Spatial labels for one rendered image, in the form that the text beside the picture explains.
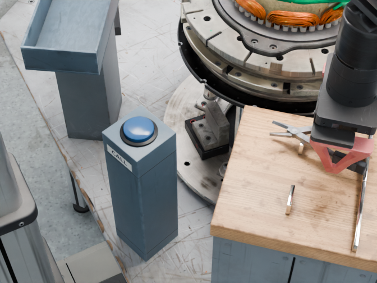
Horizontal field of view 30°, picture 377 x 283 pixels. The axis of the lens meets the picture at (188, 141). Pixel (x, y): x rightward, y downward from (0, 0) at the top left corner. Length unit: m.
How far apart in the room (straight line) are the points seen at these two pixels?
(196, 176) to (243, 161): 0.32
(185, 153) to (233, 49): 0.31
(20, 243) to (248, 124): 0.39
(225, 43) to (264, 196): 0.23
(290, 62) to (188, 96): 0.39
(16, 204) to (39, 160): 1.25
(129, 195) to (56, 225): 1.13
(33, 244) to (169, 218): 0.20
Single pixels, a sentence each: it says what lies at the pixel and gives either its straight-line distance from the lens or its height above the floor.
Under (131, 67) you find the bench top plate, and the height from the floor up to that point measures 0.78.
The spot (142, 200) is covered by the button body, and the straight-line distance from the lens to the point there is 0.97.
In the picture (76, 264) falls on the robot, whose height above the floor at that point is 0.26.
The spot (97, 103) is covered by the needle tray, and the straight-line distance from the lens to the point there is 1.18.
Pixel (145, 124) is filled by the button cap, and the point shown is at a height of 1.04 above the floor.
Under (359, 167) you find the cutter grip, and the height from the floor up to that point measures 1.09.
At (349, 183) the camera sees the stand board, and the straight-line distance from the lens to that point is 0.85.
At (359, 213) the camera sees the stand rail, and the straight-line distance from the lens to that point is 0.81.
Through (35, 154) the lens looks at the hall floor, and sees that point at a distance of 2.27.
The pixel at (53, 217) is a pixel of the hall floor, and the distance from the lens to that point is 2.12.
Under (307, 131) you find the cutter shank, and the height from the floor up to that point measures 1.09.
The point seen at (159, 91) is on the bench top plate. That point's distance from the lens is 1.32.
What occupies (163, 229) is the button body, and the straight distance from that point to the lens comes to 1.07.
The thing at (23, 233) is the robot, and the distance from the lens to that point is 1.04.
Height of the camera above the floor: 1.74
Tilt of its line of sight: 51 degrees down
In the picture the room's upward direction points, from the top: straight up
